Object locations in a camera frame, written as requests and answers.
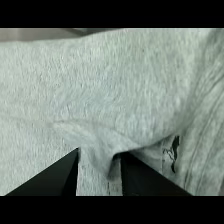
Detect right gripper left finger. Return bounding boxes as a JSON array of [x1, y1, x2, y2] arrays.
[[5, 147, 81, 197]]

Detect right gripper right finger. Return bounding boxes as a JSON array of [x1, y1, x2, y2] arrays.
[[119, 151, 193, 197]]

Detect grey T-shirt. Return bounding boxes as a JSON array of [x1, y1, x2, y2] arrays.
[[0, 28, 224, 197]]

